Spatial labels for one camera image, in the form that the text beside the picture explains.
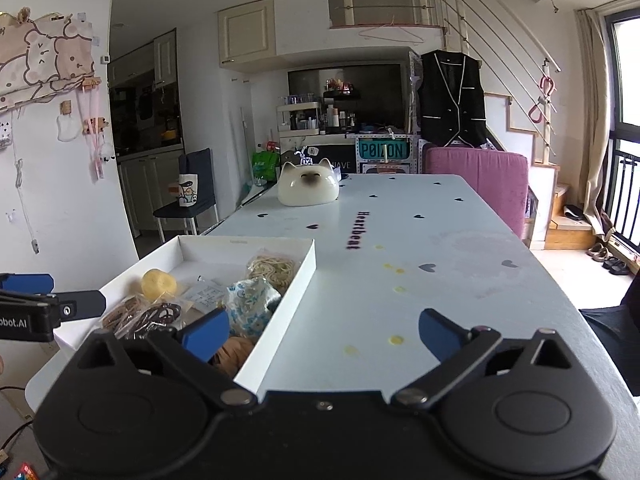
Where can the green shopping bag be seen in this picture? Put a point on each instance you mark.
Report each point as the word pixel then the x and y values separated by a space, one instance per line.
pixel 264 166

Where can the dark blue chair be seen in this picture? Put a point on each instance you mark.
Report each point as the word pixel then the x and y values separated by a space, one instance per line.
pixel 200 163

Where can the bear pattern wall hanging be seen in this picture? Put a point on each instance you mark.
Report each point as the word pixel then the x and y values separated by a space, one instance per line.
pixel 43 58

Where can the white cosmetics shelf rack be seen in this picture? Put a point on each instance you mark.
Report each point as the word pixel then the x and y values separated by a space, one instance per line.
pixel 299 119

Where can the teal POIZON sign box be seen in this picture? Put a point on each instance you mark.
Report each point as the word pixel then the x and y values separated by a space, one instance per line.
pixel 378 153

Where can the yellow round sponge ball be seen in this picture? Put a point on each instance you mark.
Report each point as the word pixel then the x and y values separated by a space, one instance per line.
pixel 156 283

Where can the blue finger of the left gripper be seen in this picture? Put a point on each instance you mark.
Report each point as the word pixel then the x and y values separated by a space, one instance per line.
pixel 26 282

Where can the blue patterned white cloth pouch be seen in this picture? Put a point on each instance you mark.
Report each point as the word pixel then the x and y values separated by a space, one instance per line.
pixel 246 304

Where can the black vest with white trim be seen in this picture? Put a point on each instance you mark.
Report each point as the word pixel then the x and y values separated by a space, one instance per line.
pixel 451 100

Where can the black fabric scrunchie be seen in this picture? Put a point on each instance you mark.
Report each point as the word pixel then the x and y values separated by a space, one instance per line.
pixel 273 303

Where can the white shallow tray box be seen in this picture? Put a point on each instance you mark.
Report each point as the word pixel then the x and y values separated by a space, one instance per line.
pixel 204 266

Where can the pink clothes hanger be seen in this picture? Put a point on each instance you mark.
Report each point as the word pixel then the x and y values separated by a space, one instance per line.
pixel 394 34

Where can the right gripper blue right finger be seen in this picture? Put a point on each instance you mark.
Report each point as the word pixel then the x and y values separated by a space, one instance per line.
pixel 459 351

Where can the white cartoon tote bag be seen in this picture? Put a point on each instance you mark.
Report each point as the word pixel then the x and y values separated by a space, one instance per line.
pixel 187 190

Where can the beige silver satin scrunchie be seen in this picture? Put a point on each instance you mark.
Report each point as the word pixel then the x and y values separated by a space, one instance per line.
pixel 232 355

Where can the cream upper wall cabinet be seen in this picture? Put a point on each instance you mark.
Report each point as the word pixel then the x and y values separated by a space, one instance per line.
pixel 247 37

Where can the dark folding chair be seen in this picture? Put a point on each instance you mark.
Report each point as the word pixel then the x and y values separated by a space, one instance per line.
pixel 618 333

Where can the small white blue packet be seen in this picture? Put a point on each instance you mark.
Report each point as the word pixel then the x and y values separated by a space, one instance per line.
pixel 206 295

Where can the white ceramic cat figure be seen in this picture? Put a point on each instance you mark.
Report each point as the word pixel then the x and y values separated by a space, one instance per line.
pixel 307 185

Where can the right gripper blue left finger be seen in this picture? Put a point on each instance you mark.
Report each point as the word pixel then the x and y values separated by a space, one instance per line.
pixel 186 352

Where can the beige window curtain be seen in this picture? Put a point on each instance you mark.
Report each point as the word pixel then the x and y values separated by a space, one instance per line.
pixel 597 113

